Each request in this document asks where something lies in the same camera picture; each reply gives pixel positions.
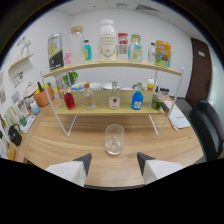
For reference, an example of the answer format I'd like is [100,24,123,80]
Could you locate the clear bottle orange label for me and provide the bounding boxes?
[108,81,121,111]

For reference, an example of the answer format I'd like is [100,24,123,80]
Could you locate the clear drinking glass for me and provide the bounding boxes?
[104,123,126,156]

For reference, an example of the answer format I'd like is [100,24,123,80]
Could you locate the white fabric pouch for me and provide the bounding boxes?
[168,106,192,130]

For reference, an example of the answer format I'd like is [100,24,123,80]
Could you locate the black chair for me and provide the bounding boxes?
[188,98,224,161]

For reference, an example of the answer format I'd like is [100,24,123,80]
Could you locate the black handbag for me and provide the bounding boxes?
[7,123,23,147]

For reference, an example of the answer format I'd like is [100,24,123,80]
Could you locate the orange magazine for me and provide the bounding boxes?
[164,96,178,111]

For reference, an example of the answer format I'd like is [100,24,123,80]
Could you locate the red liquid bottle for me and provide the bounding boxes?
[63,86,77,111]

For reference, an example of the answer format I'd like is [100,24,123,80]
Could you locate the blue liquid bottle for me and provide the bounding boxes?
[131,82,145,111]

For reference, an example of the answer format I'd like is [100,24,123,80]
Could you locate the blue and white small bottle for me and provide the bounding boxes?
[29,100,41,116]

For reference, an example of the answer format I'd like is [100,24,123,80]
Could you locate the clear bottle amber cap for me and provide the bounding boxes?
[83,83,97,111]

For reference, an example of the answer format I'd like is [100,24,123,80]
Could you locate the green mug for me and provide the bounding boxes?
[132,83,148,92]

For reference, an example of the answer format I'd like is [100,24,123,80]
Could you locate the blue rimmed bowl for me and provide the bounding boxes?
[71,82,86,92]

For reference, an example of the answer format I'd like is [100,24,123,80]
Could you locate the yellow red tub white lid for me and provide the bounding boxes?
[146,77,158,93]

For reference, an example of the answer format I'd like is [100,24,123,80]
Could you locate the small white bowl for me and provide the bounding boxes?
[89,82,103,91]

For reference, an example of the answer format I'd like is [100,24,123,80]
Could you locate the large white bowl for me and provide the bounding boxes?
[102,81,123,91]

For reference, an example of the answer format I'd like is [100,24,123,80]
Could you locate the green potted plant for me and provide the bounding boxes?
[62,70,79,88]

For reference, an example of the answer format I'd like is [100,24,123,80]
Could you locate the brown door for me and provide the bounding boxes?
[185,37,213,108]

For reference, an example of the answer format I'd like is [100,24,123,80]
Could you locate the two-tier wooden shelf rack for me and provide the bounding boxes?
[39,59,185,138]

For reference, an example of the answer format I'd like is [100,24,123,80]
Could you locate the small pink bottle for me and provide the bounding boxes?
[63,50,72,66]

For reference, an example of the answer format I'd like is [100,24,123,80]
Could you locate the clear bottle blue cap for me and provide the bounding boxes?
[147,42,157,64]

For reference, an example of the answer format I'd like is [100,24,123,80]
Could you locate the yellow cartoon can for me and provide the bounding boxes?
[154,40,172,68]

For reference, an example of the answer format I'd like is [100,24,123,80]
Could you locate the teal liquid bottle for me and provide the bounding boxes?
[83,39,93,62]

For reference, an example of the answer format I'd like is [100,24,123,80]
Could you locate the clear bottle green cap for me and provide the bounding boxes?
[130,33,144,64]

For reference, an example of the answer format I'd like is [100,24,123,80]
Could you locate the glass jar cork lid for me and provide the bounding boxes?
[70,25,86,66]

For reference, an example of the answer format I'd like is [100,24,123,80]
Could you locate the white vase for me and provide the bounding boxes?
[20,39,32,58]

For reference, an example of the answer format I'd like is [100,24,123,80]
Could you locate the tall white milk bottle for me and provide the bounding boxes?
[98,19,118,62]

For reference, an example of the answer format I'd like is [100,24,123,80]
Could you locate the ceiling air vent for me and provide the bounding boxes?
[134,3,160,14]

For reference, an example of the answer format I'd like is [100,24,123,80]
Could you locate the wooden wall shelf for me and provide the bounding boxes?
[8,53,35,73]

